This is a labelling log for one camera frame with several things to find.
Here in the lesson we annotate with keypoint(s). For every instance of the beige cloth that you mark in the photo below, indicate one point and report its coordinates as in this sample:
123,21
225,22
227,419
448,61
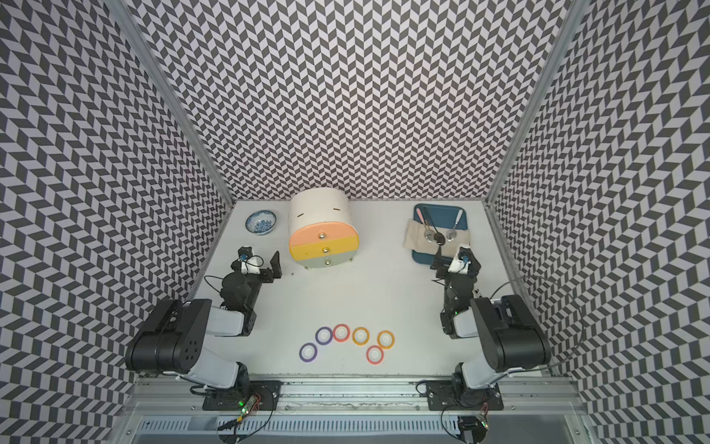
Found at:
415,240

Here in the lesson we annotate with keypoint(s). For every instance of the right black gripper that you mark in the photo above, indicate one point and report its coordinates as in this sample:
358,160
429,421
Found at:
443,265

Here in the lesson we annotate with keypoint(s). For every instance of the grey handled spoon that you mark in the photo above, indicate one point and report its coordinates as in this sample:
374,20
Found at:
453,232

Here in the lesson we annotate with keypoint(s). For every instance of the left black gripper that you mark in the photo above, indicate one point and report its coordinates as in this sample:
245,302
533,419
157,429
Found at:
276,272

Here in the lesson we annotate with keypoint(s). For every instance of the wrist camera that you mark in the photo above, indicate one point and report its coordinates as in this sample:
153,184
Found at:
248,262
462,263

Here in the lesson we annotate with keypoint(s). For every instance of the grey bottom drawer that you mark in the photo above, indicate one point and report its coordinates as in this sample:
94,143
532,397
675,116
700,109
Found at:
327,261

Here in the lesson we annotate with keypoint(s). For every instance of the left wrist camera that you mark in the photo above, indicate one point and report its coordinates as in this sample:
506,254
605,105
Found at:
248,262

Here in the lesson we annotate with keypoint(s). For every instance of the orange top drawer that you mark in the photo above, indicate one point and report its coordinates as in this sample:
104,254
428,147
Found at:
321,232

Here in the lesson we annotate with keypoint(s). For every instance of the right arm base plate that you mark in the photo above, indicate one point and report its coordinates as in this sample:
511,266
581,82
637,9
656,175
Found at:
445,395

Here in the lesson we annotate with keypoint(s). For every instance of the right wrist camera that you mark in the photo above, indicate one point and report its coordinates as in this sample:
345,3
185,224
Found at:
462,263

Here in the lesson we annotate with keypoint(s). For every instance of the teal tray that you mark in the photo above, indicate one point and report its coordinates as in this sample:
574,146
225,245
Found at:
443,217

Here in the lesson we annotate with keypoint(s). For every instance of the yellow drawer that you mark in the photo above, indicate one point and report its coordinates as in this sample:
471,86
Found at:
322,248

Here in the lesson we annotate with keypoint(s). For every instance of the red tape roll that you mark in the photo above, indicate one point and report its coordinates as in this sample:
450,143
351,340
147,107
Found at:
341,333
375,355

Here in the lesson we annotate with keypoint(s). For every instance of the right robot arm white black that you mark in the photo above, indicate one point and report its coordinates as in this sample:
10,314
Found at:
511,340

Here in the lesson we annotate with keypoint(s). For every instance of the purple tape roll right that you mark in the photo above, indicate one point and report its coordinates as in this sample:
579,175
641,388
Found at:
324,336

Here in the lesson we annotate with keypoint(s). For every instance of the aluminium front rail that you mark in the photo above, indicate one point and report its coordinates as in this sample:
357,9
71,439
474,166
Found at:
330,396

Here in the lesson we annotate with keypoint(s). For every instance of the orange tape roll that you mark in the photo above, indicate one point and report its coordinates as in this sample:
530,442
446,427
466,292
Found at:
360,336
385,339

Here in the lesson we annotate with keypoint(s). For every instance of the blue white ceramic bowl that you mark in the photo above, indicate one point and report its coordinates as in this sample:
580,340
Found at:
261,222

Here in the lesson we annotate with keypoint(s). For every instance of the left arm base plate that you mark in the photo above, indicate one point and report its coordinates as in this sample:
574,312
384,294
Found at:
267,393

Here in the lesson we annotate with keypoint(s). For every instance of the purple tape roll left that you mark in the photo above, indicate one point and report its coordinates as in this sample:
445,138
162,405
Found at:
308,352

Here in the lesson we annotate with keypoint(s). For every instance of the white round drawer cabinet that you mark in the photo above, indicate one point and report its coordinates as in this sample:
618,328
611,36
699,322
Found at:
319,205

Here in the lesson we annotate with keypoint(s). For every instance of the purple tape roll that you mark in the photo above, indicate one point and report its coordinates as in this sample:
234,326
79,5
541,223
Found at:
308,352
324,336

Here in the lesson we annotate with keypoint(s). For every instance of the pink handled spoon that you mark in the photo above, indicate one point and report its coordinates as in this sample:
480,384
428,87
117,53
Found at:
421,219

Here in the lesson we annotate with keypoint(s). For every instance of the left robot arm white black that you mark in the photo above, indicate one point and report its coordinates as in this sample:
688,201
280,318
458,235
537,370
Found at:
171,340

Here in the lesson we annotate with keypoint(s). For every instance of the black spoon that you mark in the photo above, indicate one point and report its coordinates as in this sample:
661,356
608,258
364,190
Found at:
439,237

